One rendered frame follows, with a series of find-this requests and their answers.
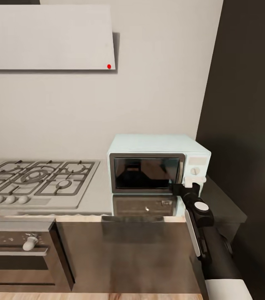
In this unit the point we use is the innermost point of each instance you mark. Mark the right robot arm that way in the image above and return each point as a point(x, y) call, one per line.
point(222, 277)

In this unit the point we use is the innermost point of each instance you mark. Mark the burner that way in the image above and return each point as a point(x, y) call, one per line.
point(45, 183)

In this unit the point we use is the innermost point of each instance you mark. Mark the fridge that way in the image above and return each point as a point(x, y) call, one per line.
point(232, 128)

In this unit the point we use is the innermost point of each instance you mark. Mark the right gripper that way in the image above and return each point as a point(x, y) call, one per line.
point(180, 190)

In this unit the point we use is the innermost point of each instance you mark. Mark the microwave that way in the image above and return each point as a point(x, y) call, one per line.
point(144, 163)

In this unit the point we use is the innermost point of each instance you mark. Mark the oven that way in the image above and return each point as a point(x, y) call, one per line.
point(33, 258)

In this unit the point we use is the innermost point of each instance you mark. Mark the range hood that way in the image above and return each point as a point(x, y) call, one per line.
point(55, 37)

